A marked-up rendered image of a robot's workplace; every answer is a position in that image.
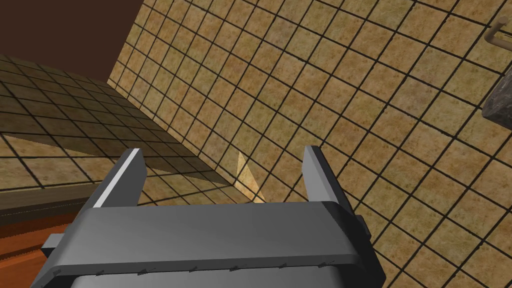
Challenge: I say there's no dark grey stone block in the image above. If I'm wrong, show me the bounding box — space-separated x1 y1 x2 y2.
481 71 512 131

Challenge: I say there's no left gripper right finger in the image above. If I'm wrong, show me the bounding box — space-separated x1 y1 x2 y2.
301 145 355 214

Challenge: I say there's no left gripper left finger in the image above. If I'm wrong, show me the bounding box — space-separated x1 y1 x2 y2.
92 147 148 209

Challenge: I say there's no beige curved bar handle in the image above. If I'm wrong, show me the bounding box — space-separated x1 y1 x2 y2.
483 15 512 47

